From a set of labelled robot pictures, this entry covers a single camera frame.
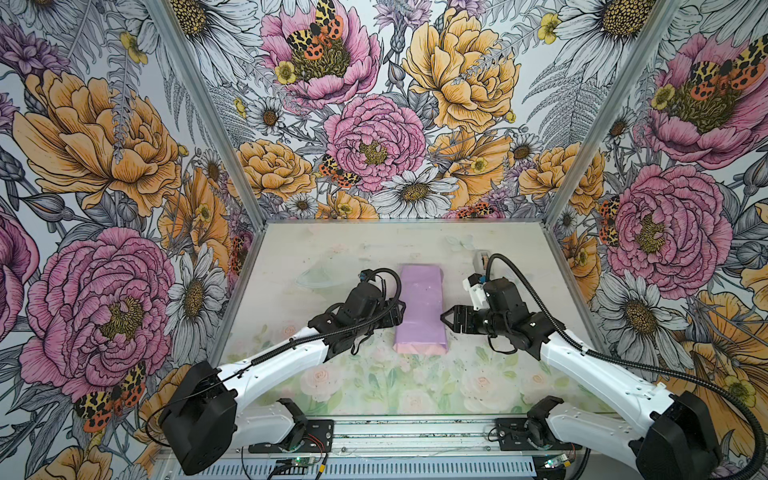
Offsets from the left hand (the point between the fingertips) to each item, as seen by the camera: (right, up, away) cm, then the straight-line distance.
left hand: (394, 316), depth 82 cm
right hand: (+15, -3, -2) cm, 16 cm away
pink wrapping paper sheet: (+8, -4, +3) cm, 10 cm away
